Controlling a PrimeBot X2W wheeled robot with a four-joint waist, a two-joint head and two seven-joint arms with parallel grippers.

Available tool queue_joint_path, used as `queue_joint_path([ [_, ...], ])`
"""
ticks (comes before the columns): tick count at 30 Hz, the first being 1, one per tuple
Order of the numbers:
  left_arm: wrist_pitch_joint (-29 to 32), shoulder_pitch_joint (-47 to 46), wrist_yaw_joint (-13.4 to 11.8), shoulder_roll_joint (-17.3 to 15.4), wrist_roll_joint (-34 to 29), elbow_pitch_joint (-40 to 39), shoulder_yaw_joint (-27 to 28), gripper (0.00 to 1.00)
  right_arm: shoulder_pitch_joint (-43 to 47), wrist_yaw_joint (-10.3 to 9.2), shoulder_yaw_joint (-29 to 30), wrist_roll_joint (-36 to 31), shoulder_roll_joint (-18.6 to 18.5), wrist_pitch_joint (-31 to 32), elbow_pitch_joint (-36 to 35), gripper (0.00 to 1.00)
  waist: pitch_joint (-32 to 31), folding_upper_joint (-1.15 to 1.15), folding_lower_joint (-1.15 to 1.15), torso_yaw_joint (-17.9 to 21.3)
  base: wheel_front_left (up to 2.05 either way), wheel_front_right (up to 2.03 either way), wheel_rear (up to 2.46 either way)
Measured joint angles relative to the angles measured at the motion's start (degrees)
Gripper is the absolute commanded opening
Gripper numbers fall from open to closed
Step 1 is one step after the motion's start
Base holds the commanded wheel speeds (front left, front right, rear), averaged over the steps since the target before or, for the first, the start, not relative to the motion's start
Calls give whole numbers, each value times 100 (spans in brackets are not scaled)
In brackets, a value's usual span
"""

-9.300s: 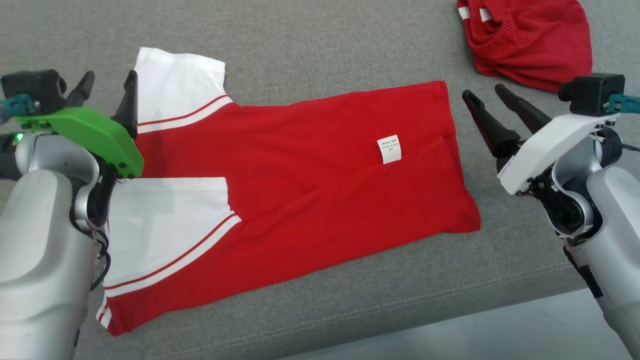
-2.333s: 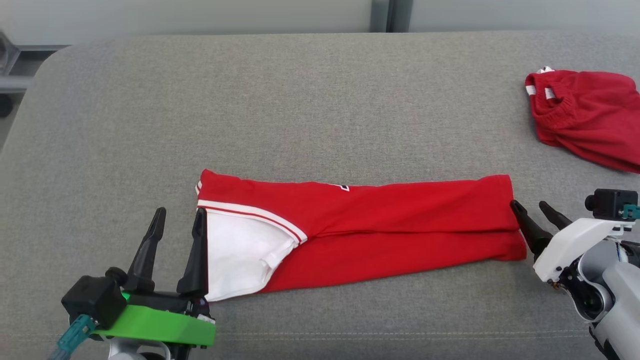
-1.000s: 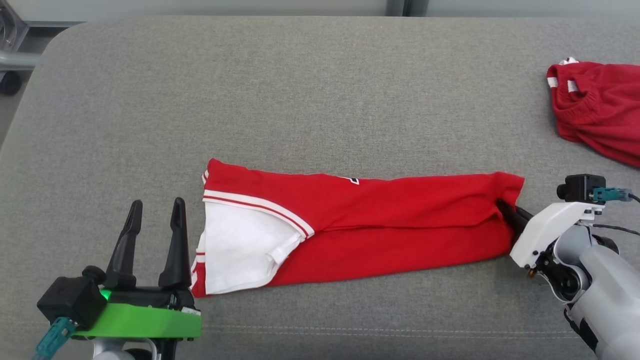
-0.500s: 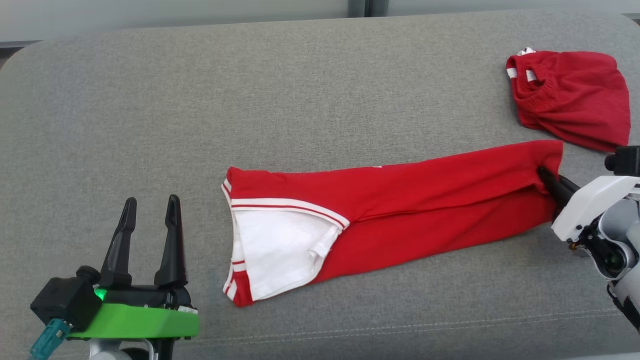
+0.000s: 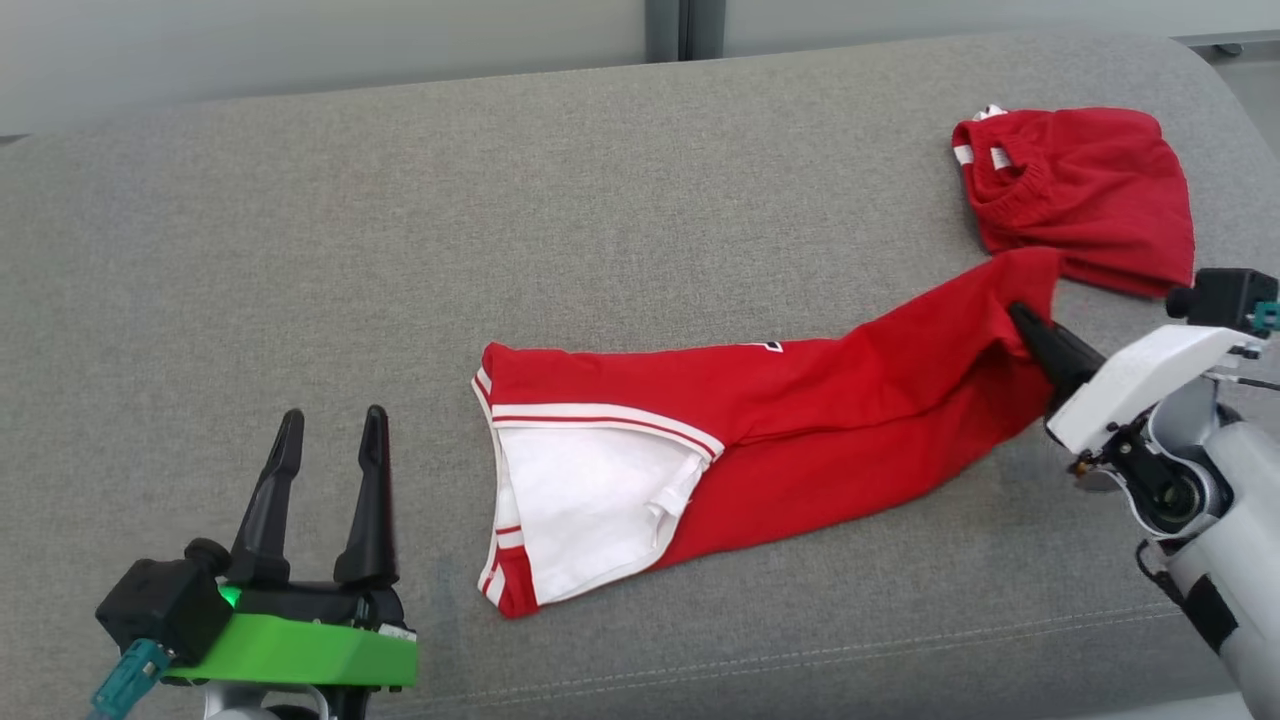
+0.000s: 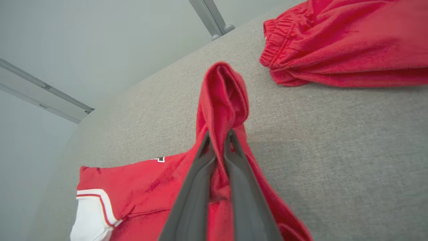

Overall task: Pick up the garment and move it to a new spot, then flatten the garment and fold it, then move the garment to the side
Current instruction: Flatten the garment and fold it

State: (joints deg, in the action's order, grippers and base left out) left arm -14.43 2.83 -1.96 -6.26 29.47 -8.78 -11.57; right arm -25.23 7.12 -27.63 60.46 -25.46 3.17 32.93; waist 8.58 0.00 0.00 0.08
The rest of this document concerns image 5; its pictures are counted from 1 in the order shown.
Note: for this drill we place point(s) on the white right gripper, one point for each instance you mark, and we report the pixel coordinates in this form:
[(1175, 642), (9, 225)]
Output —
[(1150, 375)]

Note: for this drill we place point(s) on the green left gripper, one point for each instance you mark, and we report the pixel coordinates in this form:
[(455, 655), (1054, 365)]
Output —
[(300, 650)]

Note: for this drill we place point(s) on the red shorts with white stripe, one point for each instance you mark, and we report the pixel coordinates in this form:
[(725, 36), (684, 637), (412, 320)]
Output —
[(1100, 190)]

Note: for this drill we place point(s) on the red shirt with white sleeves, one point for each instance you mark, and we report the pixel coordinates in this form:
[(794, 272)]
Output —
[(800, 420)]

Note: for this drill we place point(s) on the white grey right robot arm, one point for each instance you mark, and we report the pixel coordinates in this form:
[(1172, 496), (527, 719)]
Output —
[(1235, 520)]

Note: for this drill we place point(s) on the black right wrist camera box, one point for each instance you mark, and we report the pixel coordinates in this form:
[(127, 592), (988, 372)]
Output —
[(1225, 300)]

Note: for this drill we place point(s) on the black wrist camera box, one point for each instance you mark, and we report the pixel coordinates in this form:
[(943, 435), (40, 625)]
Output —
[(1225, 300), (160, 600)]

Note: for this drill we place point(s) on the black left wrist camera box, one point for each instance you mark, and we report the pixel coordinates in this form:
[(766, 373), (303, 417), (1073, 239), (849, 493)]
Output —
[(160, 600)]

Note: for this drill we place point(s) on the grey partition base rail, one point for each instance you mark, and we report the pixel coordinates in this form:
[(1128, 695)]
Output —
[(1230, 42)]

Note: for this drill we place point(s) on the grey partition post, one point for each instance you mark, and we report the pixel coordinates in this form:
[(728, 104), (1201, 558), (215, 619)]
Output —
[(685, 28)]

